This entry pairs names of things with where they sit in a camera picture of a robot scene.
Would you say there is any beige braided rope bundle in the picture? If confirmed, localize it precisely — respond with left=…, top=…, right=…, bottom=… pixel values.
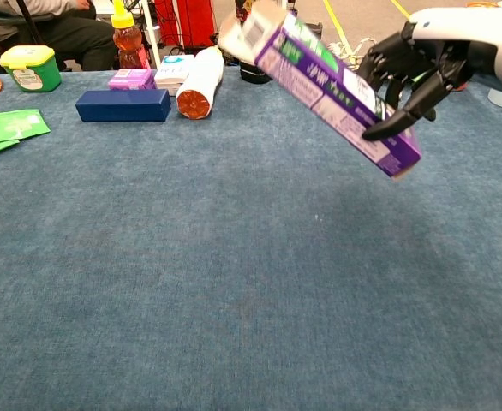
left=326, top=37, right=379, bottom=70

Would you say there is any navy blue long box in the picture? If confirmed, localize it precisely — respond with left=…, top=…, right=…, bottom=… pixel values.
left=75, top=88, right=172, bottom=123

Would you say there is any honey bottle yellow cap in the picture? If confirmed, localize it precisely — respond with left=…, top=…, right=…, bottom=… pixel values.
left=110, top=0, right=149, bottom=70

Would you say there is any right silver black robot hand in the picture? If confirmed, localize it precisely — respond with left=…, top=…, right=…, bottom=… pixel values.
left=356, top=6, right=502, bottom=142

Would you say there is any purple toothpaste carton box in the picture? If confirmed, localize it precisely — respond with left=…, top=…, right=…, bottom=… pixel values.
left=217, top=0, right=423, bottom=181

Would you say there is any white bottle brown base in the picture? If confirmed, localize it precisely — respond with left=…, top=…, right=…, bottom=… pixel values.
left=175, top=45, right=225, bottom=122

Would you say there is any red cabinet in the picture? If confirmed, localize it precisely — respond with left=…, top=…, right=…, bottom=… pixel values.
left=153, top=0, right=218, bottom=49

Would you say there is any small purple box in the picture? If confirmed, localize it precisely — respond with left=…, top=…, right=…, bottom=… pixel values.
left=108, top=68, right=157, bottom=92

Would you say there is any green container yellow lid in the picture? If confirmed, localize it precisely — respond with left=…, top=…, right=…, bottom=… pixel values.
left=0, top=45, right=63, bottom=93

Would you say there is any white packet with blue print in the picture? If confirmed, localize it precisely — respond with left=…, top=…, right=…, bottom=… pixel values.
left=153, top=54, right=195, bottom=97

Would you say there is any green tea sachet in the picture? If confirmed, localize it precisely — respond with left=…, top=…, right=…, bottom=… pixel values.
left=0, top=108, right=51, bottom=145
left=0, top=138, right=21, bottom=158

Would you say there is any white metal stand leg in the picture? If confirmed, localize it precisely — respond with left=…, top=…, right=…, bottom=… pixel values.
left=139, top=0, right=163, bottom=69

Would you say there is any dark drink bottle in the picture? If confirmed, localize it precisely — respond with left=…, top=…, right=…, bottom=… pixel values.
left=235, top=0, right=274, bottom=85

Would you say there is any black tripod leg stand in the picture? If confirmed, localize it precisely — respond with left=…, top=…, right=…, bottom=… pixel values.
left=15, top=0, right=45, bottom=46

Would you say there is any blue table cloth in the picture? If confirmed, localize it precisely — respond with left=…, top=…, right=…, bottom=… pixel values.
left=0, top=62, right=502, bottom=411

